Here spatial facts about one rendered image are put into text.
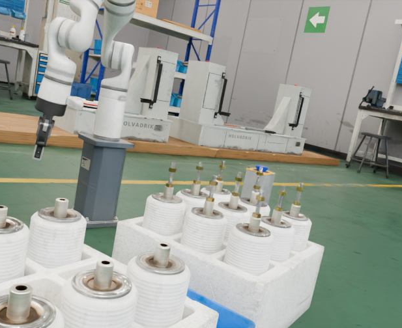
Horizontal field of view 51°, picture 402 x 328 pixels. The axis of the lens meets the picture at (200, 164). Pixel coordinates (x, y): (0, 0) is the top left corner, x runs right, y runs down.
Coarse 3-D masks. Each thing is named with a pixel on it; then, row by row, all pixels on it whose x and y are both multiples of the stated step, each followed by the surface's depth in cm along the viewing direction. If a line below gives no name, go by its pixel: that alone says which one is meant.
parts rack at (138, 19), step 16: (144, 16) 595; (192, 16) 717; (208, 16) 690; (160, 32) 683; (176, 32) 689; (192, 32) 653; (208, 48) 682; (96, 64) 592; (80, 80) 621; (96, 96) 580; (176, 112) 670
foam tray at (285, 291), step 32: (128, 224) 101; (128, 256) 100; (192, 256) 90; (224, 256) 94; (320, 256) 112; (192, 288) 90; (224, 288) 86; (256, 288) 82; (288, 288) 95; (256, 320) 83; (288, 320) 102
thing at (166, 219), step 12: (156, 204) 98; (168, 204) 98; (180, 204) 100; (144, 216) 102; (156, 216) 99; (168, 216) 99; (180, 216) 101; (156, 228) 99; (168, 228) 99; (180, 228) 103
